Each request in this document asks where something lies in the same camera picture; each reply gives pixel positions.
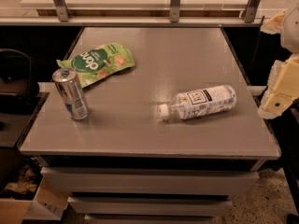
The clear plastic water bottle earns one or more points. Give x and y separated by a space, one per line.
198 103

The cardboard box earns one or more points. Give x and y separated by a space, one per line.
49 203

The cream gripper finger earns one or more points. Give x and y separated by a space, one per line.
282 88
274 24

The metal shelf bracket left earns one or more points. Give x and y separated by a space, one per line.
61 10

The black chair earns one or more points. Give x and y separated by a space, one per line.
18 85

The metal shelf bracket right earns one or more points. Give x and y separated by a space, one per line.
249 14

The metal shelf bracket middle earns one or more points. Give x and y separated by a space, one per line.
174 10

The silver redbull can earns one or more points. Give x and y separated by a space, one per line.
68 85

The green snack bag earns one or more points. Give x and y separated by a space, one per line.
96 64

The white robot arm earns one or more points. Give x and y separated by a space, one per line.
289 36

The metal shelf bracket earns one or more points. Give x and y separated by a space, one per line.
174 10
249 14
61 10

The grey drawer cabinet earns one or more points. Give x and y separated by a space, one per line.
123 164

